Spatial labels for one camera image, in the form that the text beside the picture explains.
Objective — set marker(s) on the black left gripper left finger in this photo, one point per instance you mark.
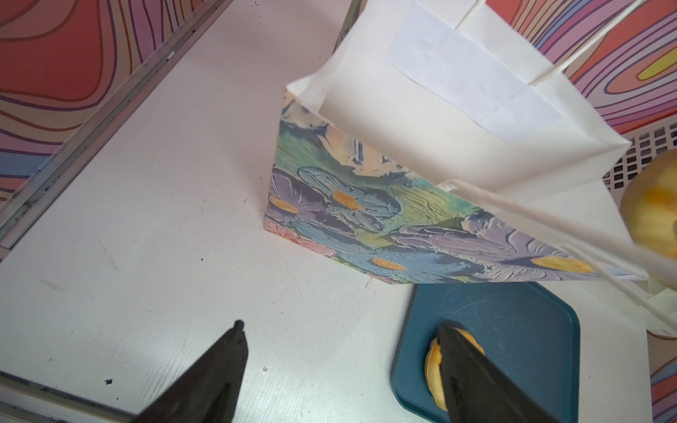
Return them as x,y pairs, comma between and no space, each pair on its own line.
209,390

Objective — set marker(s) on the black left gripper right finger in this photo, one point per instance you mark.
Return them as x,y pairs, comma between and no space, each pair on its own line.
475,390

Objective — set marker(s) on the glazed ring donut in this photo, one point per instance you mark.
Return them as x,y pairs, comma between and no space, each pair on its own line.
433,370

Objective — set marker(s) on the floral paper gift bag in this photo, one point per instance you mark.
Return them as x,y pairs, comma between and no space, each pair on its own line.
442,143

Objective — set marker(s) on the golden croissant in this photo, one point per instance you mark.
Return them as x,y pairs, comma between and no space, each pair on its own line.
648,207

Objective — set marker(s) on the teal plastic tray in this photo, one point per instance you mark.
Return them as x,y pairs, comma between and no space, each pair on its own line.
529,333

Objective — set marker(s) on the white perforated file organizer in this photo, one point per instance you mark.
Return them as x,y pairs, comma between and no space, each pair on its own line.
646,144

